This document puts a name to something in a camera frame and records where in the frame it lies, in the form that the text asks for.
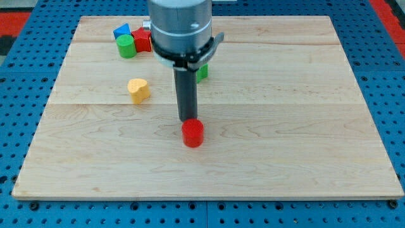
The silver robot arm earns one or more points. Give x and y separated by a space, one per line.
181 32

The green star block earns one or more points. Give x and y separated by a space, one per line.
202 73

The red star block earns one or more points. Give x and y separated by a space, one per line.
142 40

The red cylinder block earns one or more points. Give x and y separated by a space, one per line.
193 133

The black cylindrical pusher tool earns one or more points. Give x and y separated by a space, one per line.
186 91

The yellow heart block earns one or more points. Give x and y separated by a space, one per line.
138 90

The wooden board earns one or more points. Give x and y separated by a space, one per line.
283 115

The green cylinder block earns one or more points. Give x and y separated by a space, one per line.
126 46

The blue triangle block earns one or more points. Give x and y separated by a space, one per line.
122 30

